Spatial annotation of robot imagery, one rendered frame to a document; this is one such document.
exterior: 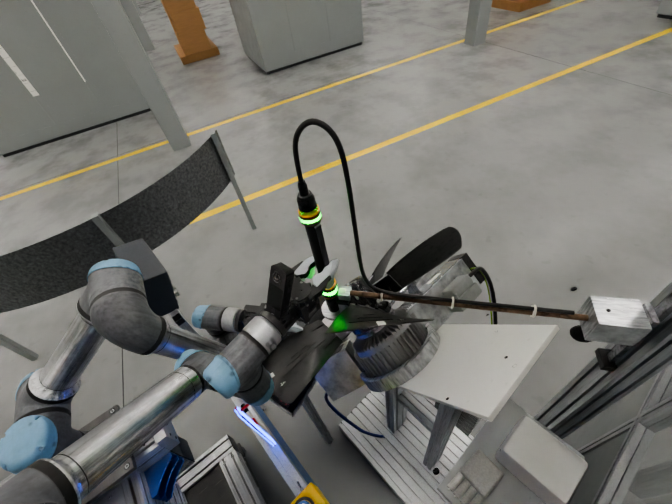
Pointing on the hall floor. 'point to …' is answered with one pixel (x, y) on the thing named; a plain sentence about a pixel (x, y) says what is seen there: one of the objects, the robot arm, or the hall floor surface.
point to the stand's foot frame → (403, 449)
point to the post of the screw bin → (316, 419)
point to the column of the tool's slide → (643, 354)
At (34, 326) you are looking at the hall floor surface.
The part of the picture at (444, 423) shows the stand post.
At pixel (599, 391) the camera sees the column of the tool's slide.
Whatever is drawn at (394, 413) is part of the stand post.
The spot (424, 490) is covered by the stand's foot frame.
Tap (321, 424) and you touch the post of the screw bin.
